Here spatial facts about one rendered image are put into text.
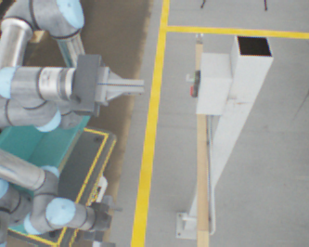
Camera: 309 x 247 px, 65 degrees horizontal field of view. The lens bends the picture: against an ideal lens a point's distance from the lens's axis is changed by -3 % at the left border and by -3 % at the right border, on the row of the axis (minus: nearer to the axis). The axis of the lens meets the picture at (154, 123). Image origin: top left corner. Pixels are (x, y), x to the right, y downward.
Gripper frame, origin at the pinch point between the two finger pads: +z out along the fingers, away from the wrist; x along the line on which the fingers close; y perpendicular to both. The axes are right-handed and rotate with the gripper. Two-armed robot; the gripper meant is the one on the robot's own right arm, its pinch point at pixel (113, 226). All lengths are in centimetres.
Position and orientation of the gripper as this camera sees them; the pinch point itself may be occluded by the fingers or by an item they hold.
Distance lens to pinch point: 105.7
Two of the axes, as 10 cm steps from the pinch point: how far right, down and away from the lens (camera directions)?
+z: 4.3, 4.7, 7.7
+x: -1.4, 8.8, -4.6
